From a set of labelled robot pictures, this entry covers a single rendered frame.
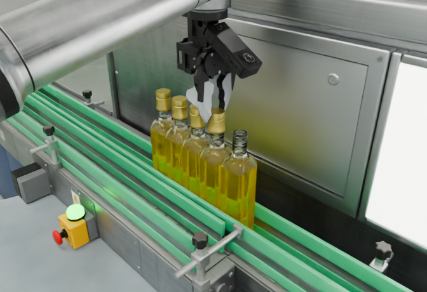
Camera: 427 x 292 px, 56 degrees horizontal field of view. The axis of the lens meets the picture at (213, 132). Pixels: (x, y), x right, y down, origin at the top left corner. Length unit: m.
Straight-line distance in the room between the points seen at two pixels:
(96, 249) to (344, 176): 0.65
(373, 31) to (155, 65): 0.68
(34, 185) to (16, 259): 0.25
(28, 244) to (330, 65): 0.87
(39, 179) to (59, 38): 0.93
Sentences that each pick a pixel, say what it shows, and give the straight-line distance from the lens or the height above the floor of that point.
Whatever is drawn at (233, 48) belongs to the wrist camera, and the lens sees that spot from 0.70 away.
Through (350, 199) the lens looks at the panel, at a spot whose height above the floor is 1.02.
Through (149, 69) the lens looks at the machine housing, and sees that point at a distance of 1.23.
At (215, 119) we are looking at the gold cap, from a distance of 0.78.
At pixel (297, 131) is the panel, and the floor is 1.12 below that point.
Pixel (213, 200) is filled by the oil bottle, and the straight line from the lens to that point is 0.87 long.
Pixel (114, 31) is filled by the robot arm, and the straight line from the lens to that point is 0.44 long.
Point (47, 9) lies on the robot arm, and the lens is 0.43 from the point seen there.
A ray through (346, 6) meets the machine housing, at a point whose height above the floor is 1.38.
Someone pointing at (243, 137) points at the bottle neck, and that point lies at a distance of 0.76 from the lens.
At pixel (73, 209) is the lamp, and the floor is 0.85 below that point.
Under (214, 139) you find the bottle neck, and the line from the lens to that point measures 0.81.
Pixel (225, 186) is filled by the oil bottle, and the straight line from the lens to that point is 0.82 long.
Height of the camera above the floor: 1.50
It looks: 28 degrees down
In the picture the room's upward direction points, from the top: straight up
